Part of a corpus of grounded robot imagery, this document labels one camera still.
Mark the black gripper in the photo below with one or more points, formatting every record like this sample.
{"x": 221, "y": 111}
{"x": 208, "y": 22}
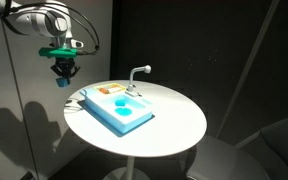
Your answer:
{"x": 64, "y": 64}

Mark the yellow toy dish rack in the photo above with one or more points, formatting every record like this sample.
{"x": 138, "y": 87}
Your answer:
{"x": 99, "y": 86}

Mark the orange toy plate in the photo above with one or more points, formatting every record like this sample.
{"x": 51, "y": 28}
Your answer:
{"x": 103, "y": 90}

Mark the small blue toy tumbler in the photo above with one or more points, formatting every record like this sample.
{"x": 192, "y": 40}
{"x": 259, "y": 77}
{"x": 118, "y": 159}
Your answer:
{"x": 120, "y": 102}

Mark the gray toy faucet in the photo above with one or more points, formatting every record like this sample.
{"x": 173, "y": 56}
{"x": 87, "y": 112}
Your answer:
{"x": 131, "y": 80}

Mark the light blue toy sink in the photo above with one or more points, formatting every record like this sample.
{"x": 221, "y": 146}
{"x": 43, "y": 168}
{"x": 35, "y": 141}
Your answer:
{"x": 117, "y": 118}

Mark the blue toy plate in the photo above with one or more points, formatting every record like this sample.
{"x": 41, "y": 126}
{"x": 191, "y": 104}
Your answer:
{"x": 122, "y": 111}

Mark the gray slanted pole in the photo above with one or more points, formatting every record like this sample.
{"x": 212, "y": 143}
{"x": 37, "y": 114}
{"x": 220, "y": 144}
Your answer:
{"x": 247, "y": 68}

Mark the gray upholstered chair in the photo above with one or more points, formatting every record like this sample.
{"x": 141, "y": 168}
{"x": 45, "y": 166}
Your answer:
{"x": 230, "y": 160}

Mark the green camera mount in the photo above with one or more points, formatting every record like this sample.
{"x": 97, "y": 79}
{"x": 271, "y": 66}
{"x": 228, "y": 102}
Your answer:
{"x": 55, "y": 52}

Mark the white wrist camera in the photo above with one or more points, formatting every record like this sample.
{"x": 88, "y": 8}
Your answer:
{"x": 77, "y": 43}

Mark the white table pedestal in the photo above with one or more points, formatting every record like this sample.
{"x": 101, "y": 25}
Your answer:
{"x": 129, "y": 168}

